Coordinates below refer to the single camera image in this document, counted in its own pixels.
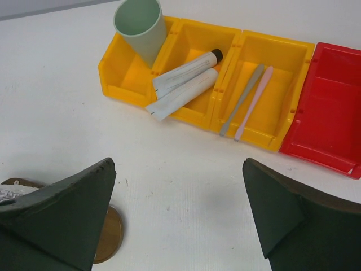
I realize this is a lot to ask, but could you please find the green plastic cup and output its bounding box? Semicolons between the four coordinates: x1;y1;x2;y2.
113;0;167;68

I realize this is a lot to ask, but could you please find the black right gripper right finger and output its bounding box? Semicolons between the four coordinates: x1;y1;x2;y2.
243;158;360;270

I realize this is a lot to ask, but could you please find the pink toothbrush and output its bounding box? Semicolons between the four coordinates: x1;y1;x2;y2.
234;66;274;141

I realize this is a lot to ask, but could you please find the clear glass holder block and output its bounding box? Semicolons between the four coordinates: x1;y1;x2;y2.
0;185;38;203

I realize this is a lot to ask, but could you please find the red plastic bin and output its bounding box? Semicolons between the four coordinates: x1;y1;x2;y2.
279;42;360;180

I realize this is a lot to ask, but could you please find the wooden oval tray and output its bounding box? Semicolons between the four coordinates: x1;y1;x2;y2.
1;178;124;264

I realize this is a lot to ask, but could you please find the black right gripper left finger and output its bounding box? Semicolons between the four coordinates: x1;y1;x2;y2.
1;158;116;270

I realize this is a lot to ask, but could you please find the yellow bin middle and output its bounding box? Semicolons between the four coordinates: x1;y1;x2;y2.
152;19;241;129

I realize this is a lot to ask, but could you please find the white toothpaste tube black cap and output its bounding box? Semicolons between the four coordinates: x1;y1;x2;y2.
153;49;223;99

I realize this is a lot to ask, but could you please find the yellow bin left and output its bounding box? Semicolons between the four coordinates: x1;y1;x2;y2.
98;16;180;107

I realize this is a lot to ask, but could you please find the grey toothbrush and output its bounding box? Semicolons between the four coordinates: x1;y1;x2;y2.
219;64;265;137

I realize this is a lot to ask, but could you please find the yellow bin right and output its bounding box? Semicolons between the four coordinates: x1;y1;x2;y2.
210;30;315;151

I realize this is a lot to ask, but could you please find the yellow bin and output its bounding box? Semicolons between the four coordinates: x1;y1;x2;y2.
152;19;241;129
210;30;315;151
98;16;180;107

